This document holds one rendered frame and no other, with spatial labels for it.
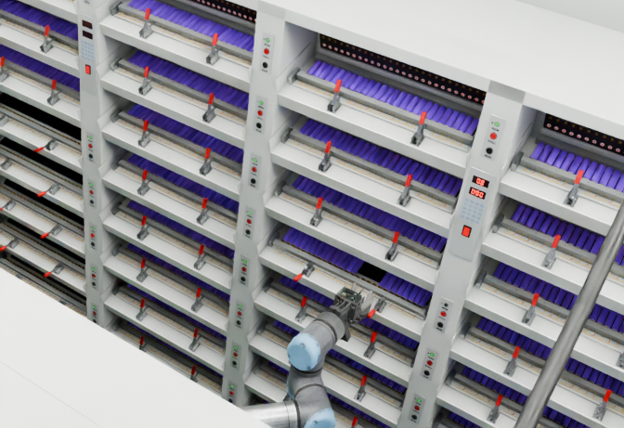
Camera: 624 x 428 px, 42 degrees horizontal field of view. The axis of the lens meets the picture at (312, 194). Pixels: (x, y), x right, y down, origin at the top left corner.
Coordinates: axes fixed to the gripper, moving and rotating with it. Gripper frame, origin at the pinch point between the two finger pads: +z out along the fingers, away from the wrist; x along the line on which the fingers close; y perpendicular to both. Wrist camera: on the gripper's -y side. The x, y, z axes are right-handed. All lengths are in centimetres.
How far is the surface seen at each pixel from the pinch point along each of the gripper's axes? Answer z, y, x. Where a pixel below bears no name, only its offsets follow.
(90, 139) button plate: 2, 5, 116
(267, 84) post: 3, 53, 45
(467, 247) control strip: 4.3, 28.6, -24.8
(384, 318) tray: 4.7, -9.1, -6.2
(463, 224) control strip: 4.2, 35.2, -22.1
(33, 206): 7, -45, 155
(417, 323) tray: 7.7, -7.3, -15.7
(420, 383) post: 4.8, -26.6, -22.5
